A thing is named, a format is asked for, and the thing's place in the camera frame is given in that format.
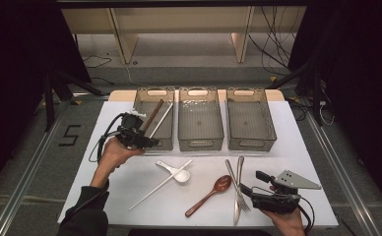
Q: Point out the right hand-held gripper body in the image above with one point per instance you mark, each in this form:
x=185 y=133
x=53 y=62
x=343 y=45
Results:
x=272 y=202

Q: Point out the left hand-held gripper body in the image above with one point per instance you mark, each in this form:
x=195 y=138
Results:
x=131 y=134

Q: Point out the silver metal fork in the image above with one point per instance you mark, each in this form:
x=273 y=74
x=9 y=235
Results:
x=243 y=203

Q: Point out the transparent grey plastic bin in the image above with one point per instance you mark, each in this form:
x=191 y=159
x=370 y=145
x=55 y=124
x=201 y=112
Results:
x=200 y=124
x=251 y=124
x=166 y=131

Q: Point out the silver metal knife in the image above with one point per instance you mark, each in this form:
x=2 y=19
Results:
x=236 y=209

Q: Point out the brown wooden spoon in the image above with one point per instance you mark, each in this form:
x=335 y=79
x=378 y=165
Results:
x=223 y=183

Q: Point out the brown wooden chopstick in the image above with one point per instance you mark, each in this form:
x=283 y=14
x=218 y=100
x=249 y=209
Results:
x=154 y=113

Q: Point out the white ceramic spoon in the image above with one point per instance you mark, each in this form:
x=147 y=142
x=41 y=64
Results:
x=182 y=176

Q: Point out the person's right hand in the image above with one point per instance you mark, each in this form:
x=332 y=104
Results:
x=287 y=221

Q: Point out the person's left hand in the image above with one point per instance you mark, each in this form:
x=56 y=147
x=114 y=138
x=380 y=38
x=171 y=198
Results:
x=116 y=154

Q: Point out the white table sheet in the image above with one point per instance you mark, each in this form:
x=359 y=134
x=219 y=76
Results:
x=287 y=147

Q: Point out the black tripod stand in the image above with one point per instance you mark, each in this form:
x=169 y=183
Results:
x=49 y=108
x=317 y=98

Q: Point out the beige wooden desk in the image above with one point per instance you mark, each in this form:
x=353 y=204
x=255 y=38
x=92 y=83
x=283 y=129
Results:
x=179 y=19

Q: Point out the black curtain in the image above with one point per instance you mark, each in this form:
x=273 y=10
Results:
x=15 y=65
x=359 y=82

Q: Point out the short aluminium floor rail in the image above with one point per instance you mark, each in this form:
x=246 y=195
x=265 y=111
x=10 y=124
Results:
x=90 y=95

